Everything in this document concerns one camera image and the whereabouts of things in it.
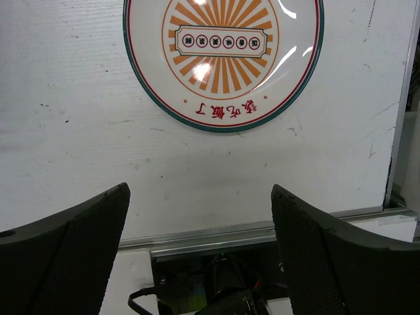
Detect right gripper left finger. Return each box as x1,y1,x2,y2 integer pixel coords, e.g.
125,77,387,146
1,183,131,314

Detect white plate red pattern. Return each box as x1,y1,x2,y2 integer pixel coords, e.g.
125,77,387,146
123,1,325,133

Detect right aluminium rail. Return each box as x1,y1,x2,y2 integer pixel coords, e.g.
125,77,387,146
383,1,419,210

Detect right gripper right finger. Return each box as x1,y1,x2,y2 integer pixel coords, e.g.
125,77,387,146
271,184,419,314

